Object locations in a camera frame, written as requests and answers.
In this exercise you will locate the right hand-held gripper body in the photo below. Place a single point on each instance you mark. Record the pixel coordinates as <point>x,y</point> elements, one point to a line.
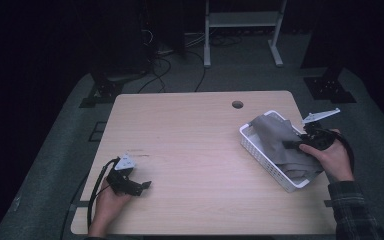
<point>318,136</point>

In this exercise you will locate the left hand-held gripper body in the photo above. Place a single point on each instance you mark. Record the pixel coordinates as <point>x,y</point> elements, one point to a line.
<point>121,181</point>

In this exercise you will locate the grey cloth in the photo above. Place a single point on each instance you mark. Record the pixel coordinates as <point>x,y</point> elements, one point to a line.
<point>276,140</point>

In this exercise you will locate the white plastic basket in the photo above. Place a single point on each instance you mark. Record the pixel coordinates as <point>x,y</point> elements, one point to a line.
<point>263,160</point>

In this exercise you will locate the person's left hand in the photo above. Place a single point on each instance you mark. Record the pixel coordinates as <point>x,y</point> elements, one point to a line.
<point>106,206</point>

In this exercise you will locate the person's right hand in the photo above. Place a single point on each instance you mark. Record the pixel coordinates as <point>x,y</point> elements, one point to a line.
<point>335,163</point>

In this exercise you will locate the black stand base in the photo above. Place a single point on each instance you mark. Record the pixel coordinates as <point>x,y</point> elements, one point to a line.
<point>105,90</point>
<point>330,88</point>

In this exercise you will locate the white metal stand frame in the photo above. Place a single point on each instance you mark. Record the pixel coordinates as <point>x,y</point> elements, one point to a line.
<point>243,19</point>

